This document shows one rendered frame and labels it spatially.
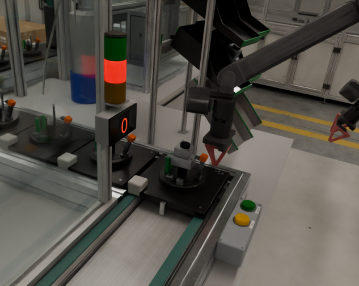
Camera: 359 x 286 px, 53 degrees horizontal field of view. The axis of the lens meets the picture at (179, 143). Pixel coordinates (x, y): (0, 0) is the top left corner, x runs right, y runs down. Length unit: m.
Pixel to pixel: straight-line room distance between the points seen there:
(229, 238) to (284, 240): 0.25
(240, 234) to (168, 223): 0.20
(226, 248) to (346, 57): 4.27
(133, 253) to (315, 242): 0.55
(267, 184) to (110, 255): 0.67
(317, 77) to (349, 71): 0.38
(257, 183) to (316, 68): 3.81
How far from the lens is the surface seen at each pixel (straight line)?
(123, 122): 0.88
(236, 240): 0.95
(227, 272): 1.01
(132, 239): 0.98
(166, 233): 1.00
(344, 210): 1.37
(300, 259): 1.11
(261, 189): 1.34
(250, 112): 1.48
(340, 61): 5.04
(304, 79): 5.12
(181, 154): 1.05
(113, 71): 0.83
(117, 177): 1.11
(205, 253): 0.90
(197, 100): 0.94
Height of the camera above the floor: 1.58
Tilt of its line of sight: 27 degrees down
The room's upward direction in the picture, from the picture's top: 6 degrees clockwise
